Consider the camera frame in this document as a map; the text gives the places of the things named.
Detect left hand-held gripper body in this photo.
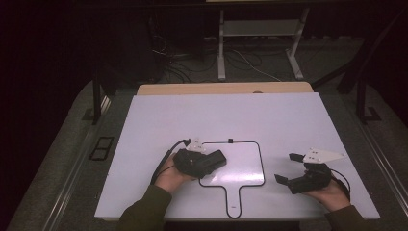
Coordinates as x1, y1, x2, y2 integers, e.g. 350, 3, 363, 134
173, 138, 213, 180

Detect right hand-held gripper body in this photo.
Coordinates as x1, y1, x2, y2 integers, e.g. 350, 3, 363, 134
288, 147, 347, 195

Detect small whiteboard with handle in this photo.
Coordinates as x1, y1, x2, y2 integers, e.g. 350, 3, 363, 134
197, 138, 267, 219

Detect person's right hand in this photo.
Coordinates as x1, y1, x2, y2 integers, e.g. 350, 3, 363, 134
304, 178, 351, 213

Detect person's left hand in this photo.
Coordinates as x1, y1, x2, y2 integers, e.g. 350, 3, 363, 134
154, 153, 197, 194

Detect black metal stand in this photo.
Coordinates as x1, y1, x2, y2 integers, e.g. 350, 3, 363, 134
90, 71, 113, 126
310, 9, 383, 125

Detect white metal stand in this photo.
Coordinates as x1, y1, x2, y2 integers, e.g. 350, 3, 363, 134
217, 8, 311, 82

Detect left hand-held gripper cable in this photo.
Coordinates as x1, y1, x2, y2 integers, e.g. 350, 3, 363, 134
149, 138, 192, 186

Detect hand-held gripper cable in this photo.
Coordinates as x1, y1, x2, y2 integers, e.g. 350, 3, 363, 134
149, 138, 192, 186
330, 167, 351, 200

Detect right hand-held gripper cable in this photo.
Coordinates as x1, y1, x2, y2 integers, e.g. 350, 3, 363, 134
330, 167, 351, 200

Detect metal floor rail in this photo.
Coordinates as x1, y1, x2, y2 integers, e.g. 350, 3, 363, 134
358, 121, 408, 208
40, 95, 114, 231

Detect tangle of floor cables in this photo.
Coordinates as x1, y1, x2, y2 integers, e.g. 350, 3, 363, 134
149, 34, 283, 84

